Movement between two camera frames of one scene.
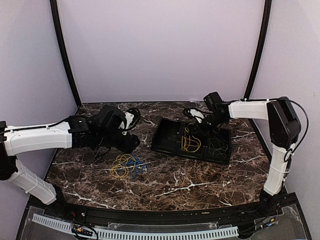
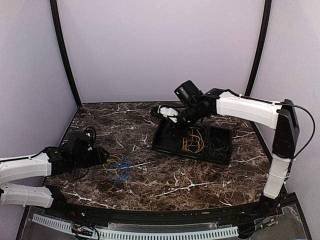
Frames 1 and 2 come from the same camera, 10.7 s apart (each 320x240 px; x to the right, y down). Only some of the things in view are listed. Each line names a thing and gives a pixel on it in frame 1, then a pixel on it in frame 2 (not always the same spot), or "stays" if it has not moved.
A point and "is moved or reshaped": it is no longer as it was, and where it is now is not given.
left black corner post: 65,51 stays
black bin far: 218,146 stays
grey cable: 217,147 stays
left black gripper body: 108,140 to 81,160
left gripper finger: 135,141 to 105,155
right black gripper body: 215,122 to 193,113
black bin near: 167,136 stays
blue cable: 135,166 is moved or reshaped
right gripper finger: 194,129 to 169,129
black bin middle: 192,141 stays
